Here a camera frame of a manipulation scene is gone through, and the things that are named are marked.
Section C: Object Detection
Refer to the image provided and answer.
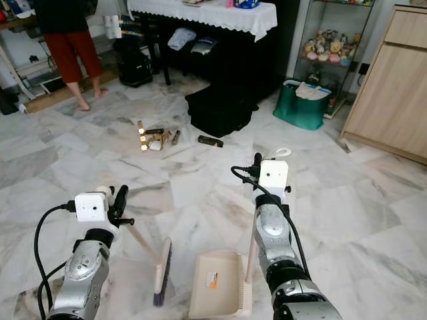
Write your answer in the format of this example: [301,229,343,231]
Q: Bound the black hard case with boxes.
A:
[185,83,258,139]

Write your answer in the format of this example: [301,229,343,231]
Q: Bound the green shopping bag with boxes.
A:
[272,79,334,131]

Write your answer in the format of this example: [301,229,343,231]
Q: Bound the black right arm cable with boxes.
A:
[230,165,311,277]

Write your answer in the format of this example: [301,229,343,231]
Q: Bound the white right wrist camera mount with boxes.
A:
[257,159,291,201]

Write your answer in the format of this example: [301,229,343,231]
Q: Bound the glass display cabinet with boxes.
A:
[292,0,378,119]

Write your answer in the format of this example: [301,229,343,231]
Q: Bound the person in red trousers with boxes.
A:
[33,0,109,112]

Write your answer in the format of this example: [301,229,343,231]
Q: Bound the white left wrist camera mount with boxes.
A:
[73,187,113,231]

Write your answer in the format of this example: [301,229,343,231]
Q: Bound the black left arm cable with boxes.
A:
[33,203,77,320]

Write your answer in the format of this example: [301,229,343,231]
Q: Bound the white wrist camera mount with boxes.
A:
[257,159,291,201]
[73,187,113,231]

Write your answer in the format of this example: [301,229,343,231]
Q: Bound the beige long-handled dustpan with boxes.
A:
[188,147,293,319]

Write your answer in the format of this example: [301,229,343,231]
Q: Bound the gold foil strip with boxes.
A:
[137,120,147,151]

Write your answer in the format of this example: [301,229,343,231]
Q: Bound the wooden floor board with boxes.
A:
[23,70,117,114]

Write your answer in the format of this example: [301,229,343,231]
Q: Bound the grey striped bundle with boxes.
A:
[190,37,218,56]

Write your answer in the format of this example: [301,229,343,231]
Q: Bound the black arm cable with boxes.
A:
[230,165,311,277]
[33,203,77,320]

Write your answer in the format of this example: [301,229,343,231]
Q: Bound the beige brush with dark bristles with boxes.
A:
[125,223,174,309]

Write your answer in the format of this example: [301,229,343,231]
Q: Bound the light wooden cabinet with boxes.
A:
[340,5,427,165]

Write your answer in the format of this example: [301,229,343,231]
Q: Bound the white paper roll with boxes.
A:
[105,15,122,39]

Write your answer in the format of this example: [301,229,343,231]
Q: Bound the white cloth bundle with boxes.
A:
[167,28,197,51]

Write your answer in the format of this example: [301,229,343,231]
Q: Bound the black backpack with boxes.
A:
[113,37,153,89]

